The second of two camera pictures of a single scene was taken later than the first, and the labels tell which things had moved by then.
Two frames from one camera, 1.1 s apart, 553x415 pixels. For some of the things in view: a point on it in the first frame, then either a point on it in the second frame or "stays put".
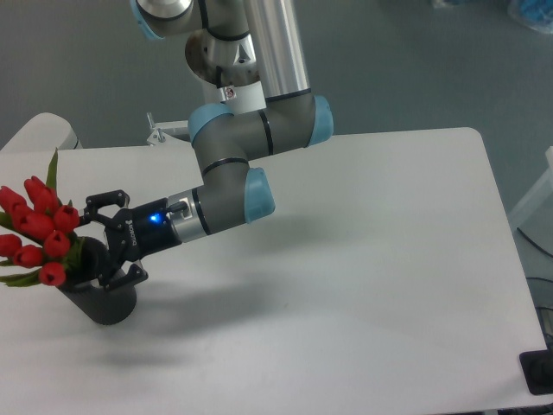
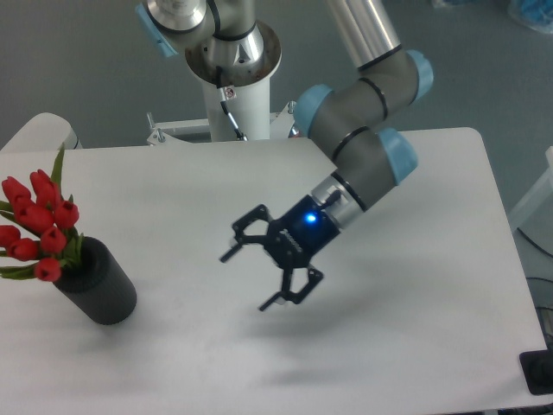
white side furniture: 534,218 stays put
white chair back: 44,132 stays put
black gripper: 138,232 to 293,240
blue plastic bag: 536,15 stays put
